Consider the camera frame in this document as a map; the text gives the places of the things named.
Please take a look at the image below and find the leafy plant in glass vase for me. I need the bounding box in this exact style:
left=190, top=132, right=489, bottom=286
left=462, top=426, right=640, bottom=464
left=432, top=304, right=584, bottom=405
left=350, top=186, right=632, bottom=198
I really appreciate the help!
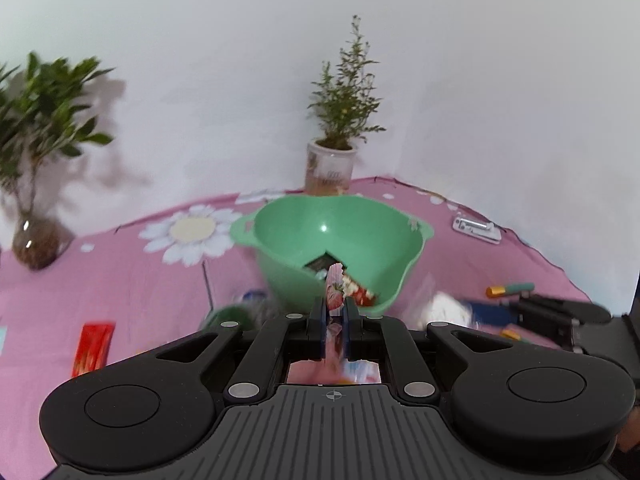
left=0, top=52, right=117, bottom=271

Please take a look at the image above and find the pink floral tablecloth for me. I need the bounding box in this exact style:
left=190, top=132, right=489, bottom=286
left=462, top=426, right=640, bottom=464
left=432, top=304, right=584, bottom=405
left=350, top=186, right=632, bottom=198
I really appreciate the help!
left=0, top=176, right=623, bottom=461

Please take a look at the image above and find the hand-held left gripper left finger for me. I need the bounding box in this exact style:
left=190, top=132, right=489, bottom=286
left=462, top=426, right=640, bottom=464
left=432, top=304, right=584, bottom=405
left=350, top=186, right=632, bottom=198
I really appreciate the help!
left=155, top=297, right=328, bottom=407

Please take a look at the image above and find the feathery plant in white pot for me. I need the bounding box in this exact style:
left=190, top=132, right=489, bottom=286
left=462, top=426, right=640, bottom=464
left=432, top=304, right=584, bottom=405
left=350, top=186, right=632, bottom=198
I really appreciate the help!
left=304, top=15, right=387, bottom=197

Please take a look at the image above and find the strawberry print snack packet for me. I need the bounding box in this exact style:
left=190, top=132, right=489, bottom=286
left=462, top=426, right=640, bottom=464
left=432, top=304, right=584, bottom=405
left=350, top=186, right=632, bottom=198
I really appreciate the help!
left=287, top=262, right=383, bottom=386

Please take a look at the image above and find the dark green snack packet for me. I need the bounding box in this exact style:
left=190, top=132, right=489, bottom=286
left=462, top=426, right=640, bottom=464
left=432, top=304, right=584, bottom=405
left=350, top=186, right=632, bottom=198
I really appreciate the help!
left=202, top=290, right=273, bottom=333

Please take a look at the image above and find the red and white snack packet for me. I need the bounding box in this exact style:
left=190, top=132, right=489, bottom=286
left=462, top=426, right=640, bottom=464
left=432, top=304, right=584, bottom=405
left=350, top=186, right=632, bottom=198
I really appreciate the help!
left=342, top=270, right=381, bottom=307

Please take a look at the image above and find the red slender snack packet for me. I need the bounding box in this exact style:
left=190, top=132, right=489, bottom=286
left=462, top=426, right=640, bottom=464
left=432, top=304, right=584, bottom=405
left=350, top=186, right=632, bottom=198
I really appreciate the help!
left=71, top=322, right=117, bottom=378

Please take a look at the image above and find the white and blue snack packet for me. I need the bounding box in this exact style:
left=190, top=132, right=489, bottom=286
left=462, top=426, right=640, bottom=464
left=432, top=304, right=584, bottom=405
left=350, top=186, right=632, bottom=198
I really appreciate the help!
left=410, top=290, right=521, bottom=333

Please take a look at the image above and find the white metal device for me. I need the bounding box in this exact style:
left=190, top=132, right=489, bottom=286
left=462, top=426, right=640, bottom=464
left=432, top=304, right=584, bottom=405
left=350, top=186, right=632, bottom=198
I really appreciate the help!
left=452, top=216, right=502, bottom=245

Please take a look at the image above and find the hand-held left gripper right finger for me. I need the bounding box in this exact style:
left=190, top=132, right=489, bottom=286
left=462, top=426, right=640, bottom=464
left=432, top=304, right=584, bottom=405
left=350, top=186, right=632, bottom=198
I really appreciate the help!
left=342, top=297, right=521, bottom=407

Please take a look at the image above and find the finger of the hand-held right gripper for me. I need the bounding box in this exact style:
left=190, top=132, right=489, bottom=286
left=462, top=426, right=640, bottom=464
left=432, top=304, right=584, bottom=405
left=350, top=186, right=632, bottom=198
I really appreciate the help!
left=519, top=294, right=614, bottom=324
left=515, top=315, right=587, bottom=352

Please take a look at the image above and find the green plastic bowl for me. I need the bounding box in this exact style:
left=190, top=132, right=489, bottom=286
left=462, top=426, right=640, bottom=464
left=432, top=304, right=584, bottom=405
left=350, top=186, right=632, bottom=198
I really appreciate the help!
left=230, top=194, right=435, bottom=317

